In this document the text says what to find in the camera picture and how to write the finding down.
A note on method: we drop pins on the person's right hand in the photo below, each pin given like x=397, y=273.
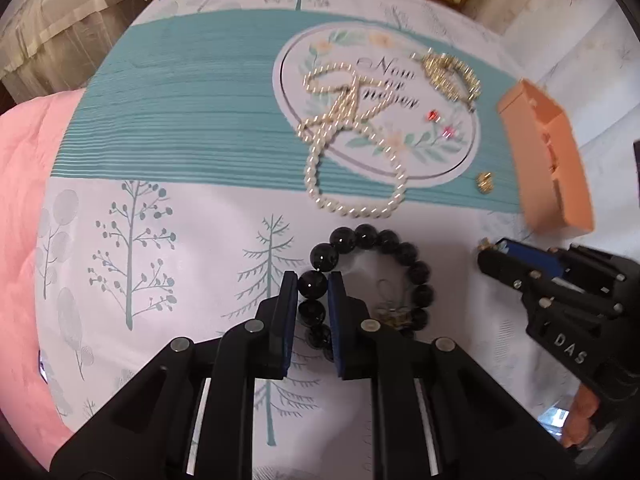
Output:
x=584, y=417

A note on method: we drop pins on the small gold earring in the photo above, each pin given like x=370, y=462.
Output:
x=483, y=245
x=484, y=181

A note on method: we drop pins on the pink blanket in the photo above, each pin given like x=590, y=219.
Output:
x=30, y=170

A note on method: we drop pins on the red stud earring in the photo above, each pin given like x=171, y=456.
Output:
x=432, y=116
x=446, y=133

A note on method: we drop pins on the gold leaf hair comb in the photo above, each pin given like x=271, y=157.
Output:
x=445, y=72

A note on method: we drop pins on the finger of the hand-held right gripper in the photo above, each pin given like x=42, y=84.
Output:
x=600, y=267
x=510, y=267

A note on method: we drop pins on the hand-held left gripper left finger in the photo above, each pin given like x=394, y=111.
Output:
x=287, y=320

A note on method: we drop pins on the tree print bedsheet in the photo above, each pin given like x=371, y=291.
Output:
x=175, y=160

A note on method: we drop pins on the beige sheer curtain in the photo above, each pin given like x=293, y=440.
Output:
x=65, y=25

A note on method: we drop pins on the orange jewelry box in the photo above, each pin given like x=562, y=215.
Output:
x=545, y=160

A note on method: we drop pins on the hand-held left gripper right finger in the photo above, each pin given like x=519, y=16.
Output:
x=336, y=325

